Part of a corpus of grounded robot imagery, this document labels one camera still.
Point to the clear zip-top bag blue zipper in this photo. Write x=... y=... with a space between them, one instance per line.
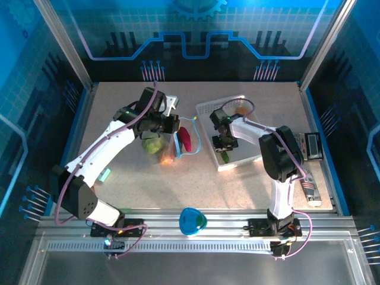
x=169 y=145

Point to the printed white tube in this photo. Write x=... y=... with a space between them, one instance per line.
x=311 y=193

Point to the aluminium frame post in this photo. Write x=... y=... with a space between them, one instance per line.
x=326 y=44
x=65 y=44

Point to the brown bread bun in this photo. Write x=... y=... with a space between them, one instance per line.
x=242 y=110

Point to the orange carrot piece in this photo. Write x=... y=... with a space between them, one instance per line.
x=166 y=160

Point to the grey metal base panel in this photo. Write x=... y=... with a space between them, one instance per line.
x=190 y=270

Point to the green cabbage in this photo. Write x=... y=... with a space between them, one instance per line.
x=153 y=146

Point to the aluminium front rail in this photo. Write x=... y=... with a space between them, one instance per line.
x=225 y=225

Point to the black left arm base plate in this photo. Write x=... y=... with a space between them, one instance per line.
x=132 y=222

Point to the red chili pepper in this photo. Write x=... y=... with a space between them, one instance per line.
x=185 y=139

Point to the black left connector box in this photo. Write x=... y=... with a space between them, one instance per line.
x=116 y=245

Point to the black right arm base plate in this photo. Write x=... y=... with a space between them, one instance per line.
x=258 y=227

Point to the white plastic basket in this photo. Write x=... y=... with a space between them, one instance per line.
x=246 y=150

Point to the black connector box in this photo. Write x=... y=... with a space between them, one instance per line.
x=116 y=245
x=279 y=250

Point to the teal small block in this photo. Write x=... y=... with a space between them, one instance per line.
x=104 y=175

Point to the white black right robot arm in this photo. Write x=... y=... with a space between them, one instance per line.
x=249 y=130

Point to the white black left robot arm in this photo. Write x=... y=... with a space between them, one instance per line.
x=101 y=148

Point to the aluminium table side rail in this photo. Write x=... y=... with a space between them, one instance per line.
x=310 y=112
x=83 y=115

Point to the black desk calculator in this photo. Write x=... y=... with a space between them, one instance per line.
x=311 y=145

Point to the black right connector box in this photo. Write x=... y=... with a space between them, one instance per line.
x=279 y=250

